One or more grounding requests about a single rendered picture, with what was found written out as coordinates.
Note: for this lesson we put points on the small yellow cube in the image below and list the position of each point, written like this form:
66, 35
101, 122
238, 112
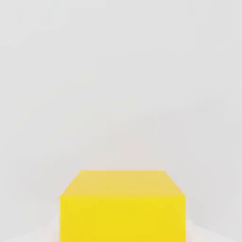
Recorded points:
122, 211

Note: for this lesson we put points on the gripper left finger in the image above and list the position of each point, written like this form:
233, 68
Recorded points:
47, 234

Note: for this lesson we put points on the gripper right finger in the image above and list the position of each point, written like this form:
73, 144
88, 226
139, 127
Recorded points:
198, 234

